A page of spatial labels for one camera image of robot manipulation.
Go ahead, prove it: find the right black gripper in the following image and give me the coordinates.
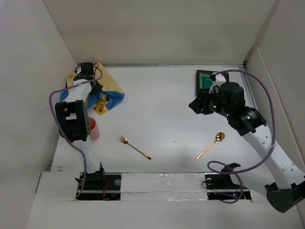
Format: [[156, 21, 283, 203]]
[[188, 87, 232, 118]]

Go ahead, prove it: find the blue and yellow cloth placemat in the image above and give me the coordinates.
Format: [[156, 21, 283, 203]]
[[65, 62, 125, 115]]

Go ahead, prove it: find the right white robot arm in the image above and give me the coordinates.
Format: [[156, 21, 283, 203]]
[[189, 82, 305, 213]]

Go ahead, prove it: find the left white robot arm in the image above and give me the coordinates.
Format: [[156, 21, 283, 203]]
[[50, 62, 106, 189]]

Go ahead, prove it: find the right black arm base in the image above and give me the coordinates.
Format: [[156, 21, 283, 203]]
[[201, 161, 252, 204]]

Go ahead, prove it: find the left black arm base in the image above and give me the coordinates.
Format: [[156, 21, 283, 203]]
[[75, 173, 122, 201]]

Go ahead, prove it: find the square green ceramic plate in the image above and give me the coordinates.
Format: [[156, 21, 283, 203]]
[[196, 70, 220, 96]]

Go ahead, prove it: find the gold spoon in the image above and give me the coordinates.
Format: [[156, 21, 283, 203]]
[[195, 132, 225, 160]]

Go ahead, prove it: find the pink plastic cup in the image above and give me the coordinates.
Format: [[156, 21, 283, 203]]
[[89, 117, 100, 141]]

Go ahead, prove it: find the gold fork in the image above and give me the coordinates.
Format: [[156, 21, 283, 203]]
[[118, 135, 152, 160]]

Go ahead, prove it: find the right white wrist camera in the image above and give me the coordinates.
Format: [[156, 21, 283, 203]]
[[209, 74, 226, 94]]

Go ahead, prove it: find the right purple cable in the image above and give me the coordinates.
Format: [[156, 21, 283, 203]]
[[207, 69, 276, 205]]

